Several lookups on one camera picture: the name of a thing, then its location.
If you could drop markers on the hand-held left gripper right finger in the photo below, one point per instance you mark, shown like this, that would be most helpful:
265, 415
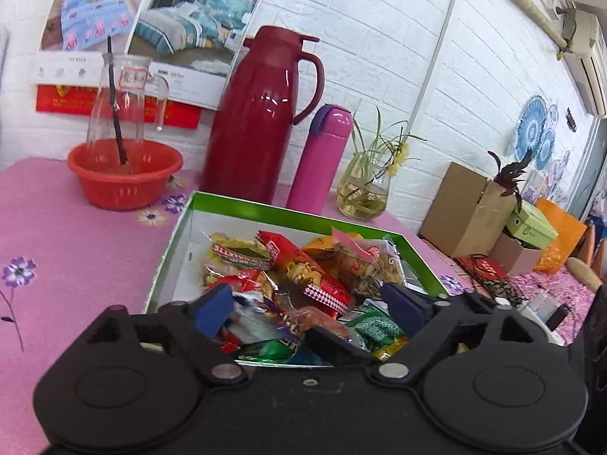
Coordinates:
402, 308

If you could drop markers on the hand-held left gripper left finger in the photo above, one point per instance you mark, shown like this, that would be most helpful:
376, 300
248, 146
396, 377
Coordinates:
213, 310

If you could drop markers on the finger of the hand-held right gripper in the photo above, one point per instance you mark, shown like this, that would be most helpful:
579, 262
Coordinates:
339, 348

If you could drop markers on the green patterned snack packet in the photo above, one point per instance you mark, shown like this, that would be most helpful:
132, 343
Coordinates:
374, 329

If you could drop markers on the clear cracker packet pink seal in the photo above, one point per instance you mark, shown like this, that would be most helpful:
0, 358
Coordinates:
374, 265

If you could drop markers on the green cardboard box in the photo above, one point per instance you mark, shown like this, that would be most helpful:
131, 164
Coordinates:
189, 256

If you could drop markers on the yellow packet red checkered band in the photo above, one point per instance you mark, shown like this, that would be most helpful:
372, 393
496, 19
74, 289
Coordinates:
232, 251

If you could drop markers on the shiny green snack packet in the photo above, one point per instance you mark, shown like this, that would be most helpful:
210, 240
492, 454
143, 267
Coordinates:
268, 350

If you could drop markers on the red checkered snack packet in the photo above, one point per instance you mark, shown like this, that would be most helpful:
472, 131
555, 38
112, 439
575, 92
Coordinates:
303, 270

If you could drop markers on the white power strip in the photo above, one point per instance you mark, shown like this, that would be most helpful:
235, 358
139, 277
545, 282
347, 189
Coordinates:
545, 308

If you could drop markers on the red printed bag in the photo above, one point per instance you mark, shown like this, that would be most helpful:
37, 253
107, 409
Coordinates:
483, 270

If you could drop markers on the woven straw brush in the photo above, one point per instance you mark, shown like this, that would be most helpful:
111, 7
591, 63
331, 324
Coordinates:
583, 272

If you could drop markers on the brown cardboard box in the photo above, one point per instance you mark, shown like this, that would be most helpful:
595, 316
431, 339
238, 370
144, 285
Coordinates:
460, 213

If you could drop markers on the green plant in glass vase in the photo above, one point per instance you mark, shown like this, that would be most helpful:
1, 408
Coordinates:
365, 194

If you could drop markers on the pale pink cardboard box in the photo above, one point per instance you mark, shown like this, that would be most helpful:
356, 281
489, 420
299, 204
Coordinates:
512, 256

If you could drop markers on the orange bag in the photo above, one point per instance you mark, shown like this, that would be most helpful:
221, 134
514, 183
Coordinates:
564, 237

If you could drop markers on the pink floral tablecloth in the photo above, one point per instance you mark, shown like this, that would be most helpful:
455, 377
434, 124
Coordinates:
71, 256

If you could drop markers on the red plastic basin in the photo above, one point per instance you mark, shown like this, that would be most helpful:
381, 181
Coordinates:
123, 187

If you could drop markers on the green shoe box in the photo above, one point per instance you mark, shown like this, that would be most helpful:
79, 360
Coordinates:
531, 225

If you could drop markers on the pink thermos bottle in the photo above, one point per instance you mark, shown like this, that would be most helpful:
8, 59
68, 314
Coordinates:
317, 166

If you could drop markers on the dark red leaf plant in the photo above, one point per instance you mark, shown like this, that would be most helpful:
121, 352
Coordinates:
510, 175

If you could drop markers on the red thermos jug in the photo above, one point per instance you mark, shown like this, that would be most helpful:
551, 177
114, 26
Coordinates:
256, 118

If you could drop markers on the black stirring stick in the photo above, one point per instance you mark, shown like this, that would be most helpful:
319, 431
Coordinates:
116, 113

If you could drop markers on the glass pitcher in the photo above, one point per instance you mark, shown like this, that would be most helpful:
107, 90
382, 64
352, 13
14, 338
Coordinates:
137, 104

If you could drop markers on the white air conditioner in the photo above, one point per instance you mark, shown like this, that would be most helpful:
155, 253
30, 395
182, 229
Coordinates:
585, 57

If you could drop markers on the blue mandala wall decoration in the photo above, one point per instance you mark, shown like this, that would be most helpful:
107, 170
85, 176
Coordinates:
533, 130

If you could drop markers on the white wall pipe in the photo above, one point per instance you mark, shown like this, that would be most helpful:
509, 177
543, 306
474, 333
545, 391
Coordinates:
434, 52

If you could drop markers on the wall calendar poster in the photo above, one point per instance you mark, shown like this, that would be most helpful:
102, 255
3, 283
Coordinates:
189, 23

